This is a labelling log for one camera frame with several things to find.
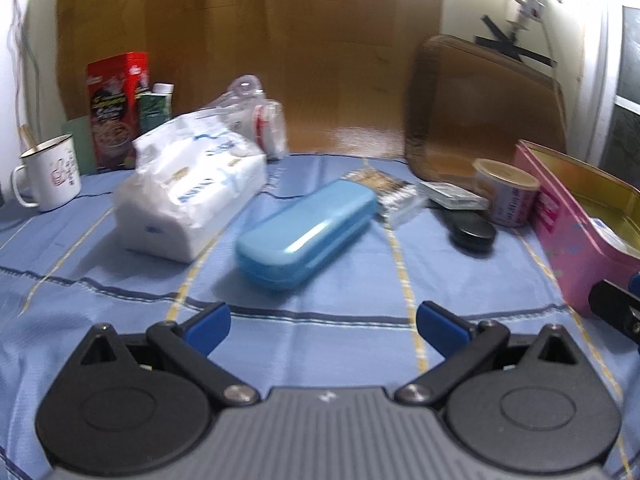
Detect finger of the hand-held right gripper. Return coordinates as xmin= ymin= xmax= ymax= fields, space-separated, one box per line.
xmin=588 ymin=272 xmax=640 ymax=347

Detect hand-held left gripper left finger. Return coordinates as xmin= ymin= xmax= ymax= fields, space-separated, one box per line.
xmin=76 ymin=302 xmax=261 ymax=407

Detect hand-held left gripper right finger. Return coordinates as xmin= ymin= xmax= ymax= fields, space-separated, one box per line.
xmin=396 ymin=301 xmax=586 ymax=407

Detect pink tin box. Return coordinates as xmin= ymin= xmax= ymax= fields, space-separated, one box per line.
xmin=515 ymin=140 xmax=640 ymax=318

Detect black round compact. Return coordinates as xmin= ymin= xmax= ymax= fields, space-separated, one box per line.
xmin=436 ymin=206 xmax=497 ymax=256

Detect blue striped tablecloth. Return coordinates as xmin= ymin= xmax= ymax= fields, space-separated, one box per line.
xmin=0 ymin=152 xmax=640 ymax=480

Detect silvery small box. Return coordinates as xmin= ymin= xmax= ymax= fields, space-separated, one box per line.
xmin=419 ymin=180 xmax=490 ymax=211

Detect light blue glasses case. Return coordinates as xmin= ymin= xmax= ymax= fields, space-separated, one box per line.
xmin=235 ymin=179 xmax=378 ymax=293

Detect cotton swab box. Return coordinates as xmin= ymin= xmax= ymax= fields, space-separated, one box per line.
xmin=342 ymin=169 xmax=427 ymax=227

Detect white tissue pack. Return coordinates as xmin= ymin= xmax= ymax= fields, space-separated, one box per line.
xmin=112 ymin=110 xmax=268 ymax=264

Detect round paper tub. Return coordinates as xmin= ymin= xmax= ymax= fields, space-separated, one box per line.
xmin=471 ymin=158 xmax=542 ymax=227

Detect clear plastic bag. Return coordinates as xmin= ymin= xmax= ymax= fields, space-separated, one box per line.
xmin=200 ymin=75 xmax=288 ymax=161

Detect brown tray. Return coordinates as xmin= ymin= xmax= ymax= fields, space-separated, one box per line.
xmin=404 ymin=35 xmax=569 ymax=196

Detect white enamel mug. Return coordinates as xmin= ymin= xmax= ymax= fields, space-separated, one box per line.
xmin=11 ymin=134 xmax=82 ymax=212

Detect green paper card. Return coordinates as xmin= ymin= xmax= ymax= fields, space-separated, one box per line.
xmin=61 ymin=117 xmax=99 ymax=177

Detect green drink carton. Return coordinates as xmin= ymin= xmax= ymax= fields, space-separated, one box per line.
xmin=137 ymin=83 xmax=175 ymax=136

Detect red cereal box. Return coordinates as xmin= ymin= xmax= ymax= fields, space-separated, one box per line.
xmin=86 ymin=51 xmax=150 ymax=173

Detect spoon in mug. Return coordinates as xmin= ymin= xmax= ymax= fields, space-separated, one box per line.
xmin=19 ymin=124 xmax=40 ymax=155

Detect wooden board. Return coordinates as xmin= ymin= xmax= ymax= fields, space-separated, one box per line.
xmin=56 ymin=0 xmax=447 ymax=162

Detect window frame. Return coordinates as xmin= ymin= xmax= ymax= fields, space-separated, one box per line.
xmin=602 ymin=0 xmax=640 ymax=188

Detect wall wires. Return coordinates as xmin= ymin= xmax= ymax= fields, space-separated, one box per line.
xmin=7 ymin=0 xmax=43 ymax=133

